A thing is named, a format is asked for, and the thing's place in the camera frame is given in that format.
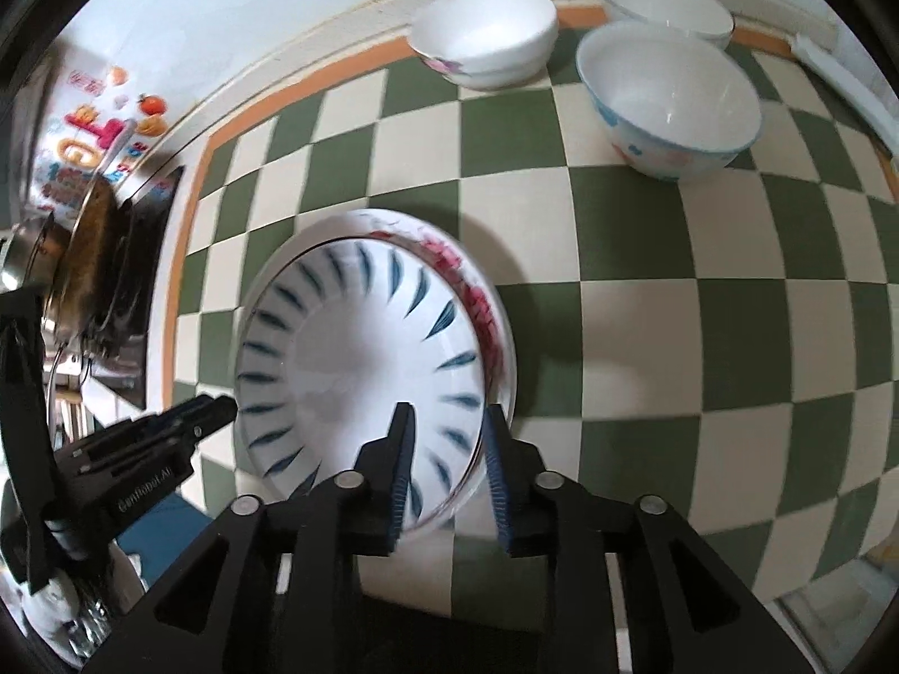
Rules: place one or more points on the white bowl dark rim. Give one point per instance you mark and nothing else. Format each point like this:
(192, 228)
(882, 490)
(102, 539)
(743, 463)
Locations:
(705, 19)

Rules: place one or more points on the green white checkered tablecloth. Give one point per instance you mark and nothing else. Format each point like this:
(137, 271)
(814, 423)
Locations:
(730, 343)

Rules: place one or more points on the black frying pan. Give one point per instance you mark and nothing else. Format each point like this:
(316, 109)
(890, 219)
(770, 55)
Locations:
(87, 272)

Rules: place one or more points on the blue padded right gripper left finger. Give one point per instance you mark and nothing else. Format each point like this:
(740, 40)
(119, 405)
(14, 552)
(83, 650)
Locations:
(269, 587)

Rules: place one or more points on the colourful wall stickers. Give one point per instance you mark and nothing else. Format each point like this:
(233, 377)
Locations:
(97, 123)

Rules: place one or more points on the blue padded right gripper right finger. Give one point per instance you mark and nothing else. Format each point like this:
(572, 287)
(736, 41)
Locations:
(686, 610)

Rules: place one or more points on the white folded cloth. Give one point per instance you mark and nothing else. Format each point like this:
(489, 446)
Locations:
(849, 70)

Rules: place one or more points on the white plate pink flowers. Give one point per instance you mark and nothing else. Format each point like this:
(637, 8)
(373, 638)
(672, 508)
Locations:
(440, 251)

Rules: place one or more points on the white bowl blue pattern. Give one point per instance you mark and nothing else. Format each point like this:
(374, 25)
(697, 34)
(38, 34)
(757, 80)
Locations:
(674, 106)

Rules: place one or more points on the white plate blue stripes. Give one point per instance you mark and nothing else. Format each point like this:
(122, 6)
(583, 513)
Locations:
(333, 343)

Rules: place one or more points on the stainless steel kettle pot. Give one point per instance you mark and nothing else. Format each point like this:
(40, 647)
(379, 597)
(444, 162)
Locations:
(31, 254)

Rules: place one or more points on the white bowl pink pattern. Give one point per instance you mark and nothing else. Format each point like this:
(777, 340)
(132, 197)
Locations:
(485, 45)

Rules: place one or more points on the black induction cooktop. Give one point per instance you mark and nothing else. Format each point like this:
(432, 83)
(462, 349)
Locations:
(116, 341)

